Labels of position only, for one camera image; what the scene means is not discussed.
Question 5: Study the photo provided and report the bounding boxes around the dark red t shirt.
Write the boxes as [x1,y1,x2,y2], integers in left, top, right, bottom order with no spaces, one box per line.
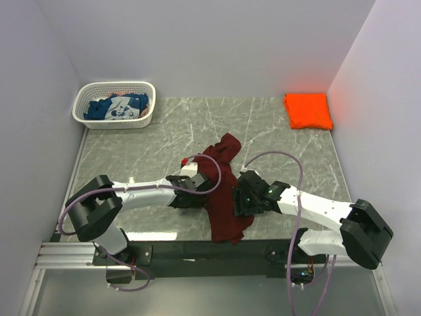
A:
[203,133,254,245]

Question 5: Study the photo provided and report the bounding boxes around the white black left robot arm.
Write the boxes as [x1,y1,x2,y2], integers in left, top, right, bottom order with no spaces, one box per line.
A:
[65,172,214,255]

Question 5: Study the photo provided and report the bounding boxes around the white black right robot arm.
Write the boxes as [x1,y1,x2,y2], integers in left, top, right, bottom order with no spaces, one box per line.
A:
[232,171,393,270]

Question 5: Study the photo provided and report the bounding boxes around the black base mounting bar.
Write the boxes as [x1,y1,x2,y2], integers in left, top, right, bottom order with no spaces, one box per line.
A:
[91,240,330,284]

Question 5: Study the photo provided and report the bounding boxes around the pink garment in basket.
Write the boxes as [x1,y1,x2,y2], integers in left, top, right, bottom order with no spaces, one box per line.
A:
[139,93,154,118]

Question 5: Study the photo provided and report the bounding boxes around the folded orange t shirt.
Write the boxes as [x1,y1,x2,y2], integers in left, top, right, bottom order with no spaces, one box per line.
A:
[284,93,334,130]

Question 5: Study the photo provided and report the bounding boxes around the blue printed t shirt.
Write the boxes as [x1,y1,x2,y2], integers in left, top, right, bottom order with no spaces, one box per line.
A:
[83,93,142,120]

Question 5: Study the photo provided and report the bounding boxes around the white perforated laundry basket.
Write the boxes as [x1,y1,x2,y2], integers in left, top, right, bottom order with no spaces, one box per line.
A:
[72,82,156,130]

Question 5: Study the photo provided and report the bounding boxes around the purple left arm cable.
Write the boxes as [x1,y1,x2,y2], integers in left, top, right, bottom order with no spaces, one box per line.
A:
[58,153,223,236]

